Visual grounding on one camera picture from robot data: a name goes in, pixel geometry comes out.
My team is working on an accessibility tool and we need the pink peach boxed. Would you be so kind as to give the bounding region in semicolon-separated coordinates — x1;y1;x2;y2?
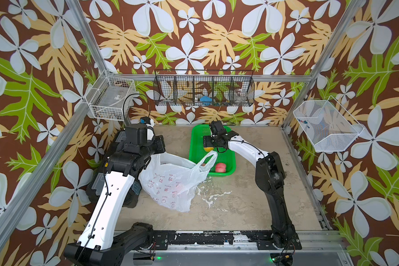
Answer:
215;163;227;173

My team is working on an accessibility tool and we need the white plastic bag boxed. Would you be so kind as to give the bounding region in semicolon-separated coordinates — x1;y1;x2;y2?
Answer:
139;151;218;212

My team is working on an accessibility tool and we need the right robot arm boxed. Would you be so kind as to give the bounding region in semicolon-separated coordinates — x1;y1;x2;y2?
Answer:
203;121;302;250

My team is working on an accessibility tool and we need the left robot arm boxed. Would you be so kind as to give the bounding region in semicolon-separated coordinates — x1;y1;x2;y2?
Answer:
64;118;165;266

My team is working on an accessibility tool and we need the green plastic basket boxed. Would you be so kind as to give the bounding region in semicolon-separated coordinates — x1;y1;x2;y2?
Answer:
188;124;237;177

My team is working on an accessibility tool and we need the blue object in basket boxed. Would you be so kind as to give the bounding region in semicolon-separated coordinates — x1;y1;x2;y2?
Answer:
200;96;212;106

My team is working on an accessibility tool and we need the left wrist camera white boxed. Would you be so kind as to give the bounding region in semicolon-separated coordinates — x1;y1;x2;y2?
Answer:
139;116;155;140

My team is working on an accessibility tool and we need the black wire basket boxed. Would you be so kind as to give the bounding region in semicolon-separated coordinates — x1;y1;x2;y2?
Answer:
152;69;256;107

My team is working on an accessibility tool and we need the white wire basket left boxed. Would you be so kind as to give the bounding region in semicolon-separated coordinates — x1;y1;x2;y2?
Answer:
86;71;139;125

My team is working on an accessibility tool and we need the white wire basket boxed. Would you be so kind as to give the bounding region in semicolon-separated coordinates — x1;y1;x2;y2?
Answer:
86;71;139;125
293;96;365;153

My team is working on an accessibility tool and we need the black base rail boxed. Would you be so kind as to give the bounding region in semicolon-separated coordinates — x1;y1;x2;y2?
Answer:
138;230;302;250

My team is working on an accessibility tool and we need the white wire basket right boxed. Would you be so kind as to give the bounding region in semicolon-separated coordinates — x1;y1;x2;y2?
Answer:
293;96;365;153

